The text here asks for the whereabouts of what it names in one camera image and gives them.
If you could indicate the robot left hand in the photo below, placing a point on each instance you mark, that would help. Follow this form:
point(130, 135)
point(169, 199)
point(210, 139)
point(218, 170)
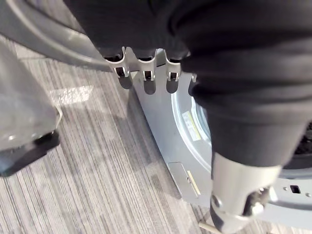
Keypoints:
point(243, 73)

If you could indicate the dark round washing machine door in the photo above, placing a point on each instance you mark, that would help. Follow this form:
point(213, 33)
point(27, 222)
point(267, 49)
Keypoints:
point(48, 31)

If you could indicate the grey washing machine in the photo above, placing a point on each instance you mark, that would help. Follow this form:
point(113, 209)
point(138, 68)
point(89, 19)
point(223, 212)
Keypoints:
point(165, 126)

